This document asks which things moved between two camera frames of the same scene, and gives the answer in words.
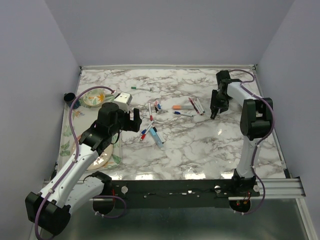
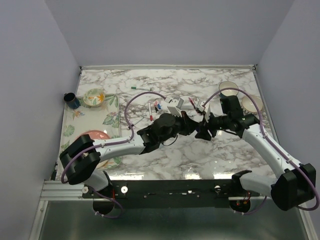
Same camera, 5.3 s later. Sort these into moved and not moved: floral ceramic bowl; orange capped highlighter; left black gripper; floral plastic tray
Moved: left black gripper
Not moved: orange capped highlighter; floral plastic tray; floral ceramic bowl
